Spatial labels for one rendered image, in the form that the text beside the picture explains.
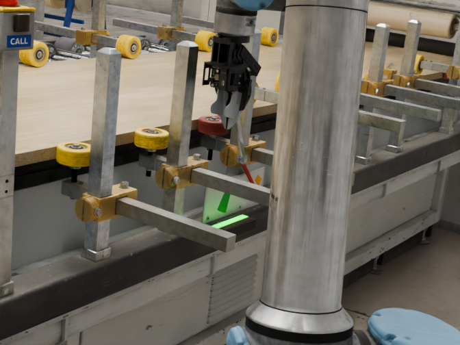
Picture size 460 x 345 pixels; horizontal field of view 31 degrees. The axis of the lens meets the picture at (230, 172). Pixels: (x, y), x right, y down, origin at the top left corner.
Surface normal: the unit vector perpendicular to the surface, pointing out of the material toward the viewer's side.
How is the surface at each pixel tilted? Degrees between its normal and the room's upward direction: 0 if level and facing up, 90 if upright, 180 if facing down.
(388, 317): 5
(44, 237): 90
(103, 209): 90
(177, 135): 90
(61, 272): 0
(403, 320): 5
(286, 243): 83
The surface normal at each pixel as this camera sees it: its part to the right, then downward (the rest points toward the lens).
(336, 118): 0.39, 0.12
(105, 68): -0.57, 0.17
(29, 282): 0.11, -0.96
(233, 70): 0.81, 0.24
